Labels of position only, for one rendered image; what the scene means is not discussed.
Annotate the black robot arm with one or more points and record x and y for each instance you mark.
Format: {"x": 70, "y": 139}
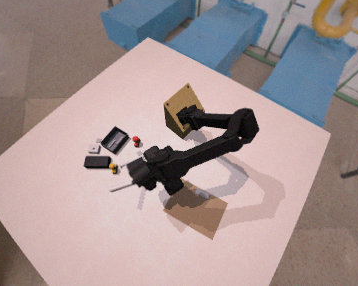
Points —
{"x": 168, "y": 165}

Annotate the grey flat bar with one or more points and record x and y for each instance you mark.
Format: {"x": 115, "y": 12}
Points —
{"x": 140, "y": 205}

